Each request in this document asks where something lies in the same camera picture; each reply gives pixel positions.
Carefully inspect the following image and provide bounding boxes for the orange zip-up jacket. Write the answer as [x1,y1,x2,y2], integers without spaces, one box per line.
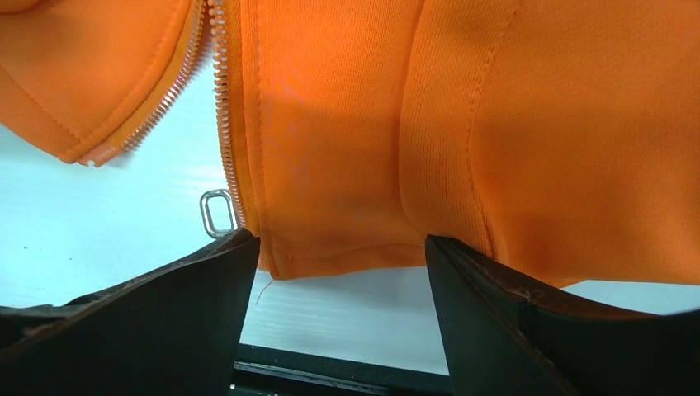
[1,1,699,286]

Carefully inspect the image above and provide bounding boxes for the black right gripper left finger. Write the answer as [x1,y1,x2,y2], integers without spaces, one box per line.
[1,229,260,395]

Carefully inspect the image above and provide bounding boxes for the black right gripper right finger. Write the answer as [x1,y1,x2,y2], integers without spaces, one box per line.
[425,236,699,395]

